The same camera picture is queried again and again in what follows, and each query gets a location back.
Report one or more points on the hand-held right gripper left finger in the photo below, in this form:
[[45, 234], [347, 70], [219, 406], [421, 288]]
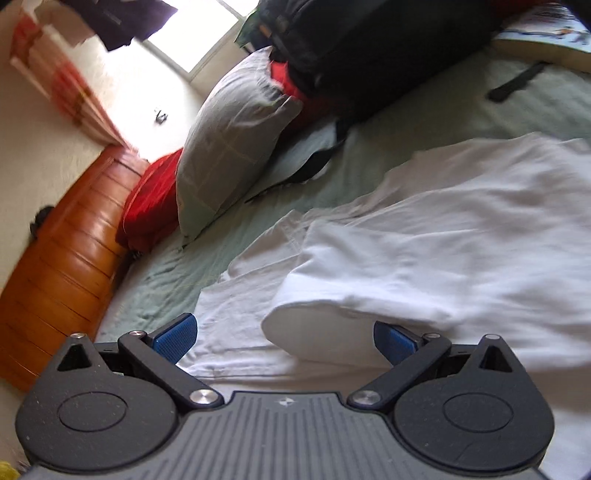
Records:
[[178, 337]]

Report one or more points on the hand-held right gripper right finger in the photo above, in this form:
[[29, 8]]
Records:
[[395, 341]]

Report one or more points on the white printed long-sleeve shirt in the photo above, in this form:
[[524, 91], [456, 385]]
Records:
[[438, 240]]

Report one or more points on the green checked bed blanket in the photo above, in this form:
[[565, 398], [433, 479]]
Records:
[[161, 277]]

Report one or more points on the dark patterned cloth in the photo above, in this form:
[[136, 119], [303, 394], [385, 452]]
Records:
[[134, 254]]

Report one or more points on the glossy wooden headboard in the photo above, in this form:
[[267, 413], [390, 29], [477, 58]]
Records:
[[69, 267]]

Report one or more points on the grey green pillow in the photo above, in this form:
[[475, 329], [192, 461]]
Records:
[[231, 147]]

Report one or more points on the orange patterned curtain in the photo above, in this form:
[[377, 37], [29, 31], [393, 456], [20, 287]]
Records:
[[74, 87]]

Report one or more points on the black backpack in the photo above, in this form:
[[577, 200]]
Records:
[[378, 50]]

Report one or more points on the bright window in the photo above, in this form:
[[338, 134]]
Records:
[[203, 37]]

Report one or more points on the hanging dark purple garment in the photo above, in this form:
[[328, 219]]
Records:
[[120, 18]]

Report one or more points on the light blue paperback book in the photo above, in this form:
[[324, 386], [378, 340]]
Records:
[[549, 32]]

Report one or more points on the small metal wall bracket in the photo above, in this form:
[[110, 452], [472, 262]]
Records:
[[161, 116]]

